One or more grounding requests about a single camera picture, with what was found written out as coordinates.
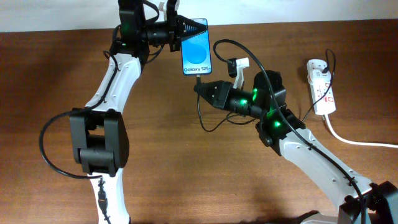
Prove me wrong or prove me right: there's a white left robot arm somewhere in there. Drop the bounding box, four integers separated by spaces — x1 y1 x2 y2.
69 0 208 223

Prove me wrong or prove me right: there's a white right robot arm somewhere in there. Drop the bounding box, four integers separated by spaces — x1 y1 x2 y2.
193 70 397 223

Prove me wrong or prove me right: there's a white charger plug adapter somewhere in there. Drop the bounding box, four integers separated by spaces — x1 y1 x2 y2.
309 67 331 83

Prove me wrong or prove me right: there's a white power strip cord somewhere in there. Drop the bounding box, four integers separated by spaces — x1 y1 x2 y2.
323 113 398 149

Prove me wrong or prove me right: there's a black charging cable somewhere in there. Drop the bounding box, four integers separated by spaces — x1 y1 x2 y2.
195 49 336 133

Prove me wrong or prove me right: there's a blue Galaxy smartphone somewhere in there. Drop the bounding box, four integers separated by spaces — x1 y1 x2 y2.
181 31 212 76

